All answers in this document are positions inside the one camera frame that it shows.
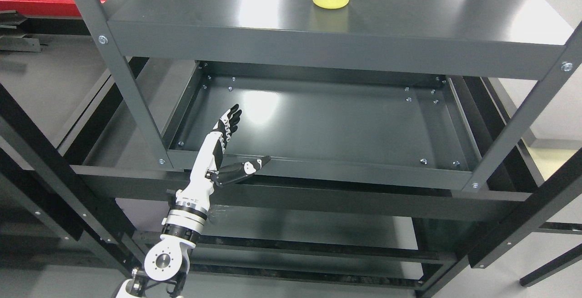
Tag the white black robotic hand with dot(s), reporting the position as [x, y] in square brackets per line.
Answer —
[208, 173]

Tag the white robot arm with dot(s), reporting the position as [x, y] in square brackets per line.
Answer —
[168, 261]

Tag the dark grey metal shelf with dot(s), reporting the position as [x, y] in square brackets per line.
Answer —
[381, 107]

